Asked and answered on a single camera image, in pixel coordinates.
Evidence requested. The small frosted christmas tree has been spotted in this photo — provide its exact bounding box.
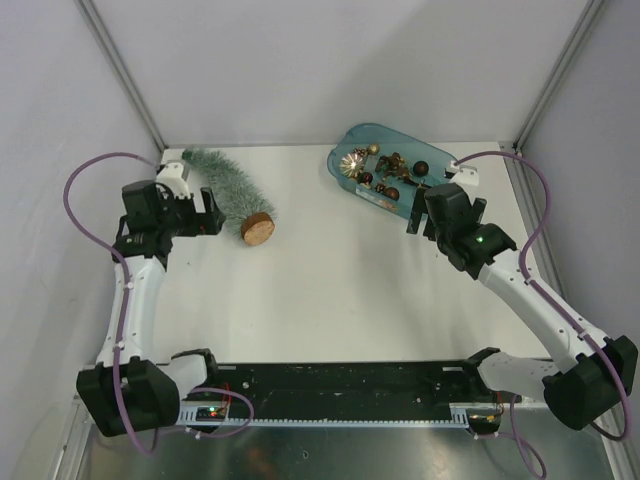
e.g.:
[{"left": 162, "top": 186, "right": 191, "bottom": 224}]
[{"left": 182, "top": 148, "right": 276, "bottom": 247}]

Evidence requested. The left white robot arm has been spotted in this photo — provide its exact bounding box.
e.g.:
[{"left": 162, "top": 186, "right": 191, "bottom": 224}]
[{"left": 76, "top": 180, "right": 225, "bottom": 437}]

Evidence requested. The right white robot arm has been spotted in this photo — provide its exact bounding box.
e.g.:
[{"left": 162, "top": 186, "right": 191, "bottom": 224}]
[{"left": 407, "top": 183, "right": 638, "bottom": 430}]

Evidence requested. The brown bauble near label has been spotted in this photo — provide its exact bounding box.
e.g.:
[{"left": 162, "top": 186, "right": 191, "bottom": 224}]
[{"left": 383, "top": 187, "right": 400, "bottom": 201}]

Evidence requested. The dark brown bauble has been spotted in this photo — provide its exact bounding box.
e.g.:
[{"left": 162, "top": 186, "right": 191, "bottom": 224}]
[{"left": 412, "top": 161, "right": 429, "bottom": 178}]

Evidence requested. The teal plastic bin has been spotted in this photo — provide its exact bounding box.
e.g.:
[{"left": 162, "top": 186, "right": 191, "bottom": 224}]
[{"left": 327, "top": 123, "right": 455, "bottom": 219}]

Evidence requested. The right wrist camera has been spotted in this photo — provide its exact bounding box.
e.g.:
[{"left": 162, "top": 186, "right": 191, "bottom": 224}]
[{"left": 444, "top": 161, "right": 480, "bottom": 189}]

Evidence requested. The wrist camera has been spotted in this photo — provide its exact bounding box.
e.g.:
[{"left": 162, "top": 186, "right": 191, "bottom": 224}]
[
  {"left": 444, "top": 161, "right": 480, "bottom": 189},
  {"left": 156, "top": 160, "right": 191, "bottom": 200}
]

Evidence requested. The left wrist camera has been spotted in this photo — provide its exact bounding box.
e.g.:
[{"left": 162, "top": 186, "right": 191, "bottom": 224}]
[{"left": 156, "top": 160, "right": 191, "bottom": 200}]

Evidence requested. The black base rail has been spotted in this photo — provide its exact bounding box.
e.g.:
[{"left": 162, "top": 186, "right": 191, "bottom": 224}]
[{"left": 204, "top": 360, "right": 513, "bottom": 420}]

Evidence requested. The grey cable duct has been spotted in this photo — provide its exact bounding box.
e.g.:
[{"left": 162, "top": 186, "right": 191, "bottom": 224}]
[{"left": 175, "top": 403, "right": 501, "bottom": 430}]

